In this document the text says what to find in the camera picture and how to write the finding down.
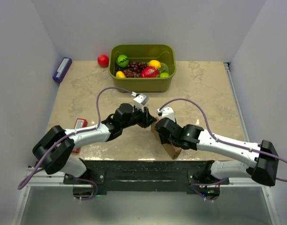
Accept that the red flat box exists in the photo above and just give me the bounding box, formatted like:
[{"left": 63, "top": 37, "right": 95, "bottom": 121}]
[{"left": 73, "top": 118, "right": 88, "bottom": 154}]

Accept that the green lime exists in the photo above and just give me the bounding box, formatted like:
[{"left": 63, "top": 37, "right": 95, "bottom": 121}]
[{"left": 159, "top": 73, "right": 170, "bottom": 78}]

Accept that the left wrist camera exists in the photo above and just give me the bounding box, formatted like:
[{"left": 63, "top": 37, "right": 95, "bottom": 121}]
[{"left": 131, "top": 92, "right": 149, "bottom": 112}]

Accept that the red dragon fruit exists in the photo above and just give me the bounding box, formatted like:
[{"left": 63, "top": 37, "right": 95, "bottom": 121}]
[{"left": 141, "top": 67, "right": 160, "bottom": 78}]

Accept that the purple grape bunch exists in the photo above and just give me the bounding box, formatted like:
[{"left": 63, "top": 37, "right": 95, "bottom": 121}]
[{"left": 122, "top": 61, "right": 148, "bottom": 78}]

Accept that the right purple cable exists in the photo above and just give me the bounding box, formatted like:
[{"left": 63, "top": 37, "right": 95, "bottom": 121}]
[{"left": 157, "top": 97, "right": 287, "bottom": 202}]

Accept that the purple flat box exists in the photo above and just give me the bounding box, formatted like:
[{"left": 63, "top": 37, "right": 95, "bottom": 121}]
[{"left": 52, "top": 57, "right": 72, "bottom": 83}]

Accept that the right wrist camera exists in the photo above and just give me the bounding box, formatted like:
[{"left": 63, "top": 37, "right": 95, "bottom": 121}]
[{"left": 157, "top": 106, "right": 176, "bottom": 122}]

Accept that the brown cardboard box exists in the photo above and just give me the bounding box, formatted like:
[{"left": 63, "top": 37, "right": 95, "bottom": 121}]
[{"left": 151, "top": 122, "right": 182, "bottom": 160}]

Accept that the small yellow fruit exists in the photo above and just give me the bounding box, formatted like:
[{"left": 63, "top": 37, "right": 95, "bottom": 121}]
[{"left": 115, "top": 71, "right": 126, "bottom": 78}]

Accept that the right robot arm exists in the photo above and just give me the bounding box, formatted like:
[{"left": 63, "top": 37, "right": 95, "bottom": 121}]
[{"left": 155, "top": 118, "right": 279, "bottom": 187}]

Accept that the green striped ball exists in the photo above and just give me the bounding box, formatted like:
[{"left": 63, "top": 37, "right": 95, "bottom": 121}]
[{"left": 116, "top": 54, "right": 129, "bottom": 68}]

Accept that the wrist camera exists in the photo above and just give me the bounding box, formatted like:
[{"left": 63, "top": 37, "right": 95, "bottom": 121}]
[
  {"left": 157, "top": 106, "right": 176, "bottom": 122},
  {"left": 131, "top": 92, "right": 149, "bottom": 112}
]

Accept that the red apple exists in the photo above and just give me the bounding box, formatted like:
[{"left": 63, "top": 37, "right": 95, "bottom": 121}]
[{"left": 98, "top": 54, "right": 109, "bottom": 68}]

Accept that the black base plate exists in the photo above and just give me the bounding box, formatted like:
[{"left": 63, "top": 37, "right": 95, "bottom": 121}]
[{"left": 35, "top": 159, "right": 230, "bottom": 196}]

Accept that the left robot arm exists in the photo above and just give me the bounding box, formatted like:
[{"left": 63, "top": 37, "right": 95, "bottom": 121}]
[{"left": 32, "top": 103, "right": 156, "bottom": 184}]

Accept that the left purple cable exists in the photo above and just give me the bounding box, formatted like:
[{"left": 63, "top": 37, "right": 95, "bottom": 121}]
[{"left": 17, "top": 87, "right": 137, "bottom": 201}]

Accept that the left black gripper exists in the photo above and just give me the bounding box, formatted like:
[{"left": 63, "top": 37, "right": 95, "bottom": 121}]
[{"left": 121, "top": 105, "right": 156, "bottom": 130}]

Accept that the green plastic bin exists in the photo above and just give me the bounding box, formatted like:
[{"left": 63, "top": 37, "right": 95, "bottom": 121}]
[{"left": 108, "top": 44, "right": 176, "bottom": 92}]

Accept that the yellow lemon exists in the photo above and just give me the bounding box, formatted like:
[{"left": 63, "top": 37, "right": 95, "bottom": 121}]
[{"left": 148, "top": 60, "right": 161, "bottom": 69}]

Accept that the purple cable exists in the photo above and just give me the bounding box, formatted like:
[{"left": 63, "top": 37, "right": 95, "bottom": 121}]
[
  {"left": 17, "top": 87, "right": 137, "bottom": 201},
  {"left": 157, "top": 97, "right": 287, "bottom": 202}
]

